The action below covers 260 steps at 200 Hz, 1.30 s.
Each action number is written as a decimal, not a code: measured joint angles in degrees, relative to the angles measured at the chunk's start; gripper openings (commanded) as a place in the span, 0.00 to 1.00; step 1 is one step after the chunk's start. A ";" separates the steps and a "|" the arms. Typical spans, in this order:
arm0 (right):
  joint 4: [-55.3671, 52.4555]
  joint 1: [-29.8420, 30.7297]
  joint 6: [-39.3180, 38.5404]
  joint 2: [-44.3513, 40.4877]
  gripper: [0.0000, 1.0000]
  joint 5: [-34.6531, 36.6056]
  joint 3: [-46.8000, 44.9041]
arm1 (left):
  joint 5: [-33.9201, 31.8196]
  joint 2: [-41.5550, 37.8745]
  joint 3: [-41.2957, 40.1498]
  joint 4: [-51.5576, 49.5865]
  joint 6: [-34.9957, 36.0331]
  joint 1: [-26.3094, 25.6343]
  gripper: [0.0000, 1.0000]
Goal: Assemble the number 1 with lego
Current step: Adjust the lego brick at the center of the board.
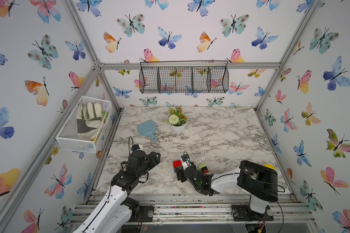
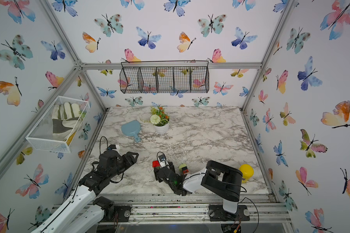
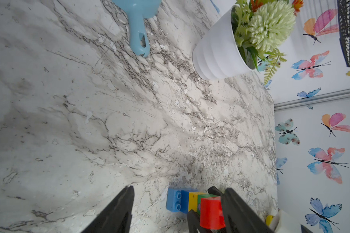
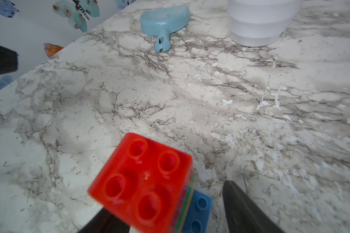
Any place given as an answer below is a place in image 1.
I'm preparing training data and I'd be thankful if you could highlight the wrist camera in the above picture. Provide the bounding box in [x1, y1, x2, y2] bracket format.
[181, 155, 191, 170]
[131, 144, 144, 151]

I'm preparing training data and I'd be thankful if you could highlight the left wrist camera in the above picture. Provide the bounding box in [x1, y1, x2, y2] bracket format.
[131, 144, 144, 151]

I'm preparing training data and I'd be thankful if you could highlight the white plant pot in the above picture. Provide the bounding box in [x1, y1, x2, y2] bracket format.
[171, 123, 187, 134]

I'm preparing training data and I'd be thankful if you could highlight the black wire wall basket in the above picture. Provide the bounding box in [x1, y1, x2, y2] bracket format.
[139, 61, 229, 94]

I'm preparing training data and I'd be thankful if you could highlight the white wire basket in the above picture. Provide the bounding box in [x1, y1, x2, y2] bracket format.
[56, 96, 112, 153]

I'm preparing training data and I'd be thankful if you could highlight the small red lego piece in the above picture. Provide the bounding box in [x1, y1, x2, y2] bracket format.
[173, 160, 182, 168]

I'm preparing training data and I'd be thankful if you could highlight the artificial green plant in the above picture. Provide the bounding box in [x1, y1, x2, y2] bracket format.
[168, 106, 187, 127]

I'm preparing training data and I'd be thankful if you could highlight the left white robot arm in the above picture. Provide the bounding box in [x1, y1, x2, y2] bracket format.
[74, 150, 161, 233]

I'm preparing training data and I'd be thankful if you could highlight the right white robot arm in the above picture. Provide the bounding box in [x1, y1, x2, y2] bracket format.
[174, 160, 279, 214]

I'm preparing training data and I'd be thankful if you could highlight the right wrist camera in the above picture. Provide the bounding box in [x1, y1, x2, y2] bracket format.
[181, 155, 191, 170]

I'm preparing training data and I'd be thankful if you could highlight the grey white work glove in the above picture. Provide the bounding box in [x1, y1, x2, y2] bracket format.
[76, 102, 104, 141]

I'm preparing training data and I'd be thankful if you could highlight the lime green lego brick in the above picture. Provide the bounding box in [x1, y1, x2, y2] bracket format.
[198, 163, 207, 171]

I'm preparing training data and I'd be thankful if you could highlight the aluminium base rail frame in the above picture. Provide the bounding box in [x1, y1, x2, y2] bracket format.
[69, 192, 316, 226]

